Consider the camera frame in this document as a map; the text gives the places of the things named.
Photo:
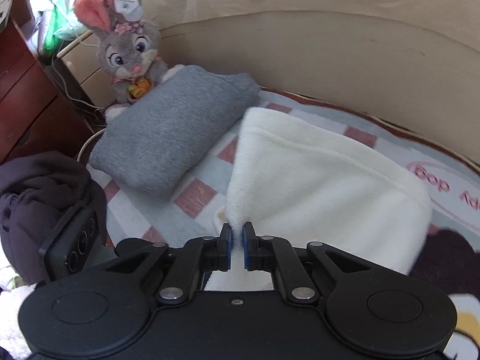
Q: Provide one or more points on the cream white fleece garment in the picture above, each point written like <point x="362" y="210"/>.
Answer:
<point x="318" y="180"/>

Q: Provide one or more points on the green plastic bag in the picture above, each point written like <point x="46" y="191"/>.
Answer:
<point x="56" y="33"/>

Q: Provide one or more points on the white fuzzy cloth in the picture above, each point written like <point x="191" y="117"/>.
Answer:
<point x="17" y="303"/>

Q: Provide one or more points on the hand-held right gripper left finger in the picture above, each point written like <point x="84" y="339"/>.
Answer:
<point x="226" y="247"/>

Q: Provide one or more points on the beige drawer unit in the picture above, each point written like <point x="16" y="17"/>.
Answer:
<point x="88" y="71"/>

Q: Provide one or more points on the brown wooden cabinet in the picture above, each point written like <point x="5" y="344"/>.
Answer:
<point x="26" y="101"/>

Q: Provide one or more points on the dark purple garment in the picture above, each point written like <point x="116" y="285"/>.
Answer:
<point x="33" y="195"/>

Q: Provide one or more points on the white paper sheet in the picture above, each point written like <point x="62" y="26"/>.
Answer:
<point x="5" y="7"/>

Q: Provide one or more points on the grey bunny plush toy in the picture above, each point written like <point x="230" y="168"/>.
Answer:
<point x="127" y="52"/>

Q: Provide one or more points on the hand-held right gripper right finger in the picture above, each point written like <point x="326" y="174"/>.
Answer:
<point x="249" y="247"/>

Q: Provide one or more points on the grey folded garment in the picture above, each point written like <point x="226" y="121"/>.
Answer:
<point x="168" y="131"/>

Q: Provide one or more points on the beige sofa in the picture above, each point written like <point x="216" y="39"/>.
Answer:
<point x="337" y="63"/>

